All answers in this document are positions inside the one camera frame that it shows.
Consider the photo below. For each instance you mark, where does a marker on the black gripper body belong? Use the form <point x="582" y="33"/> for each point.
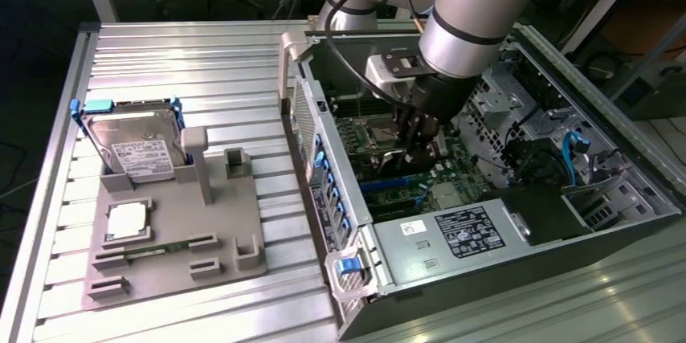
<point x="445" y="94"/>

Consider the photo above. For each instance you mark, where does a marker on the graphics card with metal bracket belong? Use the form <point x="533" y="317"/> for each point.
<point x="381" y="162"/>

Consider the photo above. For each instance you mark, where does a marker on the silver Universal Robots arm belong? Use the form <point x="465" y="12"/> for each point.
<point x="472" y="9"/>

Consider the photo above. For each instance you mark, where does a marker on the CPU socket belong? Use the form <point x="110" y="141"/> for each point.
<point x="378" y="132"/>

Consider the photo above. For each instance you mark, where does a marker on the green motherboard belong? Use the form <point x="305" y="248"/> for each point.
<point x="456" y="174"/>

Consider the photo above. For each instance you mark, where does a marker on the thin metal locking lever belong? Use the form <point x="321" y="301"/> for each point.
<point x="358" y="104"/>

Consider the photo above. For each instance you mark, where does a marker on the perforated metal disk bay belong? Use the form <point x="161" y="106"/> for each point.
<point x="498" y="126"/>

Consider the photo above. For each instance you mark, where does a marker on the silver chipset heatsink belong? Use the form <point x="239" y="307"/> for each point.
<point x="445" y="193"/>

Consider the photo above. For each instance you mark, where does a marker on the blue expansion slot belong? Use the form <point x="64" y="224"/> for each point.
<point x="383" y="185"/>

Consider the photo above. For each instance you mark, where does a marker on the blue expansion card retainer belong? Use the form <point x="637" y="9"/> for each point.
<point x="333" y="186"/>

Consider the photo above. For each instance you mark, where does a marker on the grey power supply unit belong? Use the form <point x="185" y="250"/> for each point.
<point x="407" y="254"/>

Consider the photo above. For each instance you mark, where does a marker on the blue case latch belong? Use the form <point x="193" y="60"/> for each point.
<point x="346" y="267"/>

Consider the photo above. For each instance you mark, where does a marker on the black open PC case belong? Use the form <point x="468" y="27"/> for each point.
<point x="482" y="299"/>

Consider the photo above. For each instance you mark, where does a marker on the black equipment box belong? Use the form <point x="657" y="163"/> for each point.
<point x="665" y="94"/>

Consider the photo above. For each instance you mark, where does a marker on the silver hard disk drive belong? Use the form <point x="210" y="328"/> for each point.
<point x="139" y="138"/>

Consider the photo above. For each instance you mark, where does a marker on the green RAM stick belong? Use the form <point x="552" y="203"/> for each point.
<point x="161" y="248"/>

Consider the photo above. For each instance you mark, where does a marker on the silver CPU chip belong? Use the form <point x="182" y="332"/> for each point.
<point x="129" y="220"/>

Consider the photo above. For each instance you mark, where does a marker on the grey parts rack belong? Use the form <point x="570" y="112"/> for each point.
<point x="171" y="278"/>

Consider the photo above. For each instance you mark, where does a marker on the teal plastic connector block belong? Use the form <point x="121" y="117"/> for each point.
<point x="99" y="107"/>

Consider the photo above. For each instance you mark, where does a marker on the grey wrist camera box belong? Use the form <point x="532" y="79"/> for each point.
<point x="381" y="74"/>

